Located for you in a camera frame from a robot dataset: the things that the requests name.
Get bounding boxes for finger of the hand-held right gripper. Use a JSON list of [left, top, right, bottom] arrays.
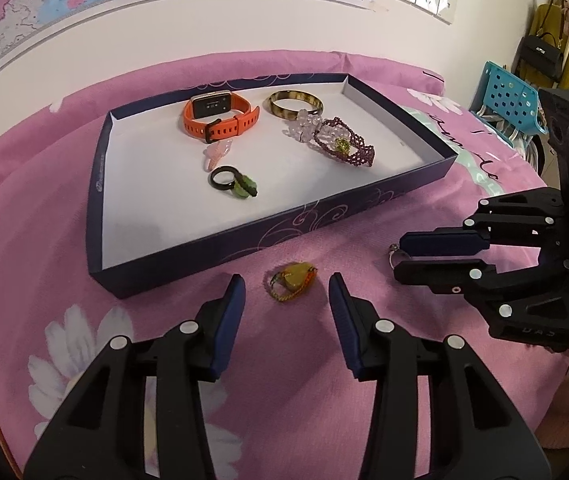
[[399, 191, 565, 258], [393, 259, 541, 322]]

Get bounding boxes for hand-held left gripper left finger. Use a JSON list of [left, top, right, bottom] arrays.
[[23, 274, 246, 480]]

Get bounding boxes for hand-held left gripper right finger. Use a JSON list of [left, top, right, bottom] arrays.
[[329, 273, 550, 480]]

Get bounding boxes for yellow amber ring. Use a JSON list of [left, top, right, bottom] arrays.
[[264, 261, 318, 303]]

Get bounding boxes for dark blue shallow cardboard box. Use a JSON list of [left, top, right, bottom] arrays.
[[87, 73, 458, 300]]

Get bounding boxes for purple beaded bracelet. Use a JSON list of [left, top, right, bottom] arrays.
[[313, 116, 376, 167]]

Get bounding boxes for green stone ring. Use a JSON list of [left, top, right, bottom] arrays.
[[229, 172, 259, 200]]

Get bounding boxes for black ring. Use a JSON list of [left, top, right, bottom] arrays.
[[209, 166, 239, 192]]

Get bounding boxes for pink hair clip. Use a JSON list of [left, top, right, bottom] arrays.
[[203, 140, 236, 171]]

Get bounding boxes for clear crystal bracelet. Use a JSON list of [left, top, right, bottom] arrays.
[[284, 110, 335, 143]]

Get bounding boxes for orange smartwatch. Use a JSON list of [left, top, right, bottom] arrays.
[[183, 91, 260, 143]]

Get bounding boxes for tortoiseshell bangle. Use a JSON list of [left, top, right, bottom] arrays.
[[264, 90, 324, 121]]

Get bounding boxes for blue perforated plastic chair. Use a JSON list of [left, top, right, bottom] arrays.
[[469, 61, 550, 136]]

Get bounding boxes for black handbag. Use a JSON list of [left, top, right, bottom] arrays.
[[512, 32, 565, 83]]

